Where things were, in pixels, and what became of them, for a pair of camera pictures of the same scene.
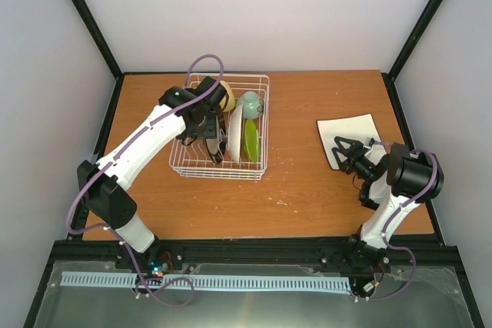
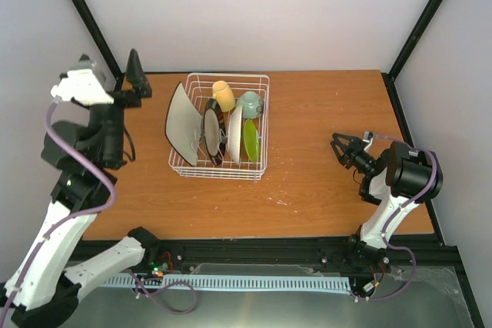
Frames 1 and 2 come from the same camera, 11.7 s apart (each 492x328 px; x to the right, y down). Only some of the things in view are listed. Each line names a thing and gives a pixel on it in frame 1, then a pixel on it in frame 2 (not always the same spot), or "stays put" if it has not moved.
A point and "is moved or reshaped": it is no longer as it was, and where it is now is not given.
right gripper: [356, 147] stays put
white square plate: [357, 128] is moved or reshaped
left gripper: [210, 130] to [139, 77]
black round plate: [216, 147] stays put
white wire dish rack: [247, 128] stays put
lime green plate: [252, 140] stays put
